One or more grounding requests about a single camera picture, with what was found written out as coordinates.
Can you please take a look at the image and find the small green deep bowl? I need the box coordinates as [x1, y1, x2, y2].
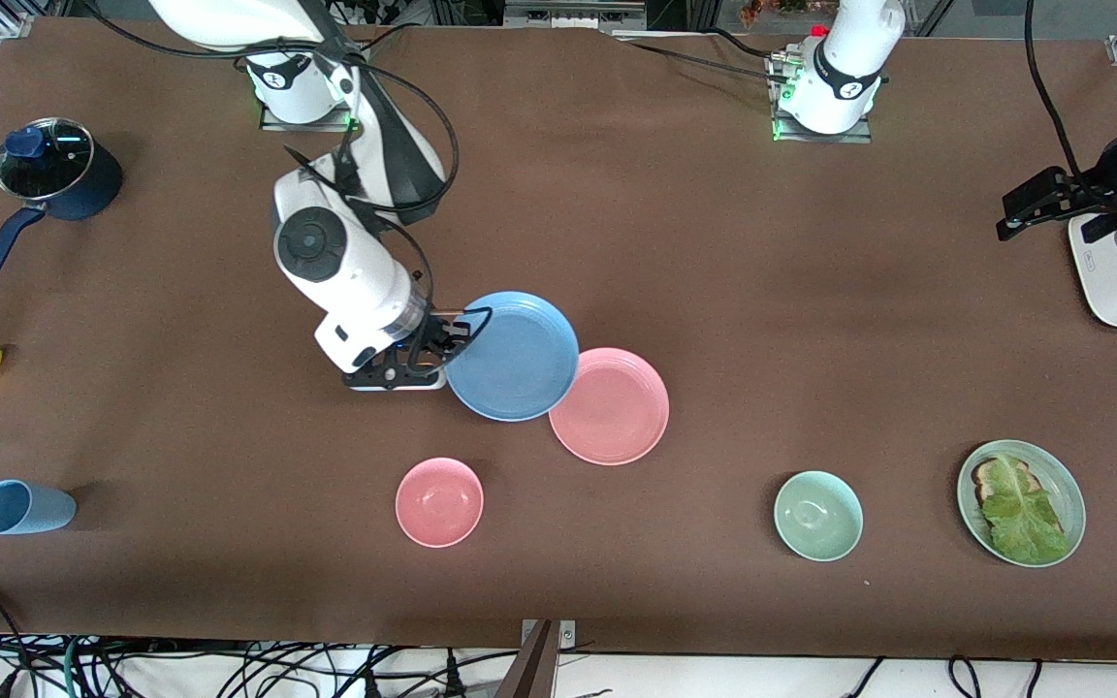
[774, 470, 864, 562]

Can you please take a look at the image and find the green lettuce leaf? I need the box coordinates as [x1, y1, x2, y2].
[979, 456, 1071, 566]

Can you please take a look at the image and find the pink shallow bowl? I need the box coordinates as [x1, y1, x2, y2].
[548, 347, 671, 467]

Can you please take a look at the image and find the silver table edge bracket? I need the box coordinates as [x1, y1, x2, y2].
[520, 619, 577, 649]

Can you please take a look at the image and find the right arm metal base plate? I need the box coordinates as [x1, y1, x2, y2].
[260, 39, 367, 133]

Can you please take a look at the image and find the dark blue saucepan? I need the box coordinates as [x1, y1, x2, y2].
[0, 117, 124, 288]

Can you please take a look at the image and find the blue shallow bowl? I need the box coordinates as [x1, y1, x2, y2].
[444, 291, 581, 423]

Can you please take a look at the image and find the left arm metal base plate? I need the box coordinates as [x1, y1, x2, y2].
[768, 53, 873, 144]

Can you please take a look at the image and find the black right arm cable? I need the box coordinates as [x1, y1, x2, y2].
[83, 0, 463, 321]

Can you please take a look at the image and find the black left arm base cable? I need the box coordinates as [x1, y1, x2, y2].
[617, 37, 792, 83]

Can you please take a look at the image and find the toasted bread slice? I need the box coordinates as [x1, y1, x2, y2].
[972, 458, 1041, 507]

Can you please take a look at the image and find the dark metal stand bar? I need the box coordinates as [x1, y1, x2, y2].
[495, 620, 557, 698]

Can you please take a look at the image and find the small pink deep bowl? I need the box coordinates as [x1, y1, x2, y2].
[395, 458, 485, 549]

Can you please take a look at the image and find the glass saucepan lid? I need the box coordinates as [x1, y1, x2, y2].
[0, 117, 95, 201]

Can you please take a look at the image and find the aluminium frame rail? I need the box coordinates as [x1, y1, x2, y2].
[503, 0, 649, 38]

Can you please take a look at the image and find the green plate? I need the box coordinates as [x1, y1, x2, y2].
[956, 439, 1087, 568]

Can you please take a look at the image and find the blue plastic cup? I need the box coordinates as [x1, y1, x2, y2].
[0, 479, 78, 536]

